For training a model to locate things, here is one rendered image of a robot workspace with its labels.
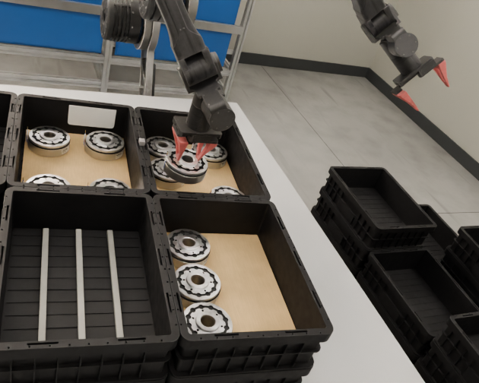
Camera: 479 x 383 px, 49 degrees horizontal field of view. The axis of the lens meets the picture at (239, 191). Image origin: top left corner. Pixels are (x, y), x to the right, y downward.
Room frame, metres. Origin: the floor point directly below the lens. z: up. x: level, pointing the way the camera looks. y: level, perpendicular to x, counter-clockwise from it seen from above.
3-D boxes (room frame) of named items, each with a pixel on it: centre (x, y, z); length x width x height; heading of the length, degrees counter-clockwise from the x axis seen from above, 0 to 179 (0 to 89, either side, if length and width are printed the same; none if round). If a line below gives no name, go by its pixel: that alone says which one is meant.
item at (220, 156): (1.31, 0.12, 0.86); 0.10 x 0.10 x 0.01
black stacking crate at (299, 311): (0.82, -0.04, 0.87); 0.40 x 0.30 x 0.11; 26
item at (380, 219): (1.85, -0.55, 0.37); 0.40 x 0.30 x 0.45; 31
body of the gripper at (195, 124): (1.05, 0.14, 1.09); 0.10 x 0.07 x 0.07; 123
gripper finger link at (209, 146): (1.05, 0.13, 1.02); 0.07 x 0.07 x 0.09; 33
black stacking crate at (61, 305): (0.69, 0.23, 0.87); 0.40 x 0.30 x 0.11; 26
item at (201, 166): (1.05, 0.14, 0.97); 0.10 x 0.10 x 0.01
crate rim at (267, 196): (1.18, 0.14, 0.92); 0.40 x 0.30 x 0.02; 26
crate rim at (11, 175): (1.05, 0.41, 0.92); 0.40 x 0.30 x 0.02; 26
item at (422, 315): (1.51, -0.77, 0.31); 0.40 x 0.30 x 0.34; 31
